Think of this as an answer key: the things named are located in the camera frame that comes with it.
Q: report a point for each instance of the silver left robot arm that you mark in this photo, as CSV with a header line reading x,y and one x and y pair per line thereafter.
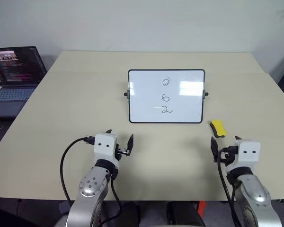
x,y
92,184

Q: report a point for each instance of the yellow whiteboard eraser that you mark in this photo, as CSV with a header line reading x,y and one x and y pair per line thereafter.
x,y
219,127

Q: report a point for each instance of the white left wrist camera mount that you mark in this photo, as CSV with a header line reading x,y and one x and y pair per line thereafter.
x,y
104,146

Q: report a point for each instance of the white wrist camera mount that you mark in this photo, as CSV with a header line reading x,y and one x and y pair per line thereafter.
x,y
104,146
247,153

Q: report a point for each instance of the dark rounded shape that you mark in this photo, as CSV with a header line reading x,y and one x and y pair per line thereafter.
x,y
130,212
182,212

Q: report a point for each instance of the small orange object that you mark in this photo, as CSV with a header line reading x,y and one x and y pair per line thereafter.
x,y
202,206

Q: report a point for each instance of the small black-framed whiteboard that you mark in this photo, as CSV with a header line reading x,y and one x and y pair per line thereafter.
x,y
144,94

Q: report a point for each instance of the open dark laptop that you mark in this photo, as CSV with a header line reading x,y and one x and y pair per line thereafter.
x,y
14,71

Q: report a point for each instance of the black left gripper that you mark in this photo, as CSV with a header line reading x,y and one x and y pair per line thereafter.
x,y
123,151

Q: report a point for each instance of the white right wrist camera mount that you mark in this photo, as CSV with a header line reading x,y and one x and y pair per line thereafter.
x,y
247,153

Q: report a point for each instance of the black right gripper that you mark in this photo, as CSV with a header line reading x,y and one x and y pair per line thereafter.
x,y
230,153

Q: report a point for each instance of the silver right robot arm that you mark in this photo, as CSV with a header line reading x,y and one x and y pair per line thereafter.
x,y
253,189

